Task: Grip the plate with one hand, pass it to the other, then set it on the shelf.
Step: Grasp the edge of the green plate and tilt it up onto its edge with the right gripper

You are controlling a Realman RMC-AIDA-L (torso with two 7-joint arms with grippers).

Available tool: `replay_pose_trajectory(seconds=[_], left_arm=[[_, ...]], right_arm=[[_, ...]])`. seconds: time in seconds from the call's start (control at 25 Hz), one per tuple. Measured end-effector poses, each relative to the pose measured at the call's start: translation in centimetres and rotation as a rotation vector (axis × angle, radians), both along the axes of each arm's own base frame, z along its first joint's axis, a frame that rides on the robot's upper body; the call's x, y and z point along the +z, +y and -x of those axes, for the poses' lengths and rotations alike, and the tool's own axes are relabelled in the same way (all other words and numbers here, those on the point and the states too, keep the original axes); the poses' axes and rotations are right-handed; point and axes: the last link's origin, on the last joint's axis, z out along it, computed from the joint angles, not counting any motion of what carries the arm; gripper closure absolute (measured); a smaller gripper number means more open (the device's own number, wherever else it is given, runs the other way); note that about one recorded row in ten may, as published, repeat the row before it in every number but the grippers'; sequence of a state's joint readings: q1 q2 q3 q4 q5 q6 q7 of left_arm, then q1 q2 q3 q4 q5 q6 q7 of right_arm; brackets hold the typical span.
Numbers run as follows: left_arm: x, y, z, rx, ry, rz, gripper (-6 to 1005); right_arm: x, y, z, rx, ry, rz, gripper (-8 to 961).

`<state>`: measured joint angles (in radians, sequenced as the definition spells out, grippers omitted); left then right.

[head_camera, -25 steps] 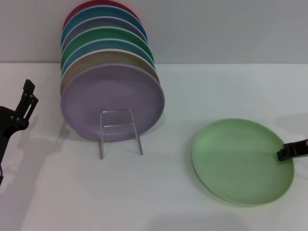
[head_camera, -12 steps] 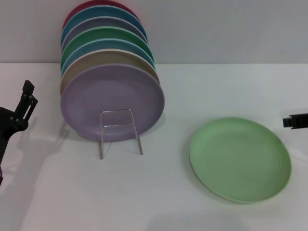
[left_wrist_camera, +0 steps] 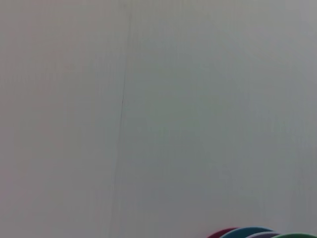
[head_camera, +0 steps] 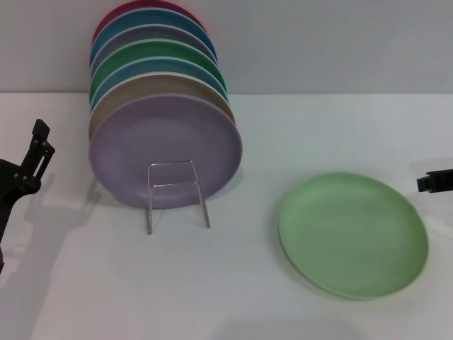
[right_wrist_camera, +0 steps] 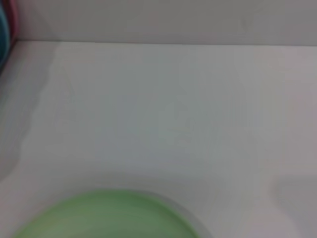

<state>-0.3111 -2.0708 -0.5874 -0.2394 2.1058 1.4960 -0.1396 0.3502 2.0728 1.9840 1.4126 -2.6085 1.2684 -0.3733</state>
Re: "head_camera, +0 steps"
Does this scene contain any light green plate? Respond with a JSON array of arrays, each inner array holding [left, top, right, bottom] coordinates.
[[277, 171, 430, 302]]

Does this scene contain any light blue plate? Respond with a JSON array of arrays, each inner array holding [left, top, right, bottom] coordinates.
[[90, 56, 231, 107]]

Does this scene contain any metal wire plate rack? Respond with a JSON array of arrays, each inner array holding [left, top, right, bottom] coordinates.
[[147, 161, 212, 236]]

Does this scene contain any lilac plate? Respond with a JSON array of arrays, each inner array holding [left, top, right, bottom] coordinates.
[[88, 92, 244, 210]]

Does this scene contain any crimson red plate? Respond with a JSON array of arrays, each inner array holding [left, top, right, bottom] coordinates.
[[92, 0, 206, 45]]

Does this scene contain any grey purple plate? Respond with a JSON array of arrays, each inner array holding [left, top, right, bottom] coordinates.
[[90, 24, 217, 72]]

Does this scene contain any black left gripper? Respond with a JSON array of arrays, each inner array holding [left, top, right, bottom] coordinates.
[[0, 119, 57, 245]]

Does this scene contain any dark green plate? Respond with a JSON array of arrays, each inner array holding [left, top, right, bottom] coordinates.
[[88, 39, 227, 103]]

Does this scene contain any beige plate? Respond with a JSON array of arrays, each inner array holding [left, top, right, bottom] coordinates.
[[88, 72, 236, 142]]

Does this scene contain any teal blue plate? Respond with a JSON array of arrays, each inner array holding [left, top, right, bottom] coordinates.
[[88, 7, 217, 68]]

